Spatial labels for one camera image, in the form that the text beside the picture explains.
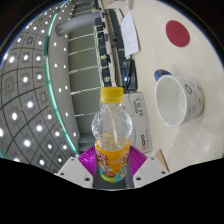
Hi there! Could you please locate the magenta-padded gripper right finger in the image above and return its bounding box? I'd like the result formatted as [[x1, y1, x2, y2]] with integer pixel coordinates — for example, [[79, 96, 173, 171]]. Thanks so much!
[[125, 145, 169, 189]]

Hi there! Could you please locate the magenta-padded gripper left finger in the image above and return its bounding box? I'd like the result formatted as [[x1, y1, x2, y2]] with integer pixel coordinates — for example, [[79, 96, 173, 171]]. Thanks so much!
[[56, 146, 99, 189]]

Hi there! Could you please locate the clear yellow-capped drink bottle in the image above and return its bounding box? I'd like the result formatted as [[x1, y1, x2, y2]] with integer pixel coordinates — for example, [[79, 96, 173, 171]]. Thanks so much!
[[91, 86, 134, 184]]

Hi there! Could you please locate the large white cardboard box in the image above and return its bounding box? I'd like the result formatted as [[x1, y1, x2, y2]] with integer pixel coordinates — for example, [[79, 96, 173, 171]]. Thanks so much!
[[128, 92, 154, 155]]

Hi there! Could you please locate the group of ceiling lights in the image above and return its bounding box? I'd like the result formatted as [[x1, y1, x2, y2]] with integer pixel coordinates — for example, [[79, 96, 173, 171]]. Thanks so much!
[[0, 0, 79, 168]]

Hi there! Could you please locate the black bag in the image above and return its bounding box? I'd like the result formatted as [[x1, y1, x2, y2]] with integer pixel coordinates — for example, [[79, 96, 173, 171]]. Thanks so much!
[[121, 54, 138, 93]]

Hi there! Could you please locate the row of black office chairs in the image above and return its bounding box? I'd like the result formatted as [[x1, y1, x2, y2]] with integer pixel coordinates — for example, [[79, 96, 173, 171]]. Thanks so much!
[[94, 0, 113, 88]]

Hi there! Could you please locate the flat round red coaster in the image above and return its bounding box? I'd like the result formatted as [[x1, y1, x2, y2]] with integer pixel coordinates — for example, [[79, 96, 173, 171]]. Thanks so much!
[[165, 19, 191, 48]]

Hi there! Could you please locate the long curved conference desk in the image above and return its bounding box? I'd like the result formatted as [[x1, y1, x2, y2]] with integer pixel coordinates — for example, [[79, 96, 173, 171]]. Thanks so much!
[[99, 0, 127, 88]]

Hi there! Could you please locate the white mug with blue handle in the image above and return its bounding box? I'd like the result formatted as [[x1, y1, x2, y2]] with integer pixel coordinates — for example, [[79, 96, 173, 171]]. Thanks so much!
[[153, 68, 205, 129]]

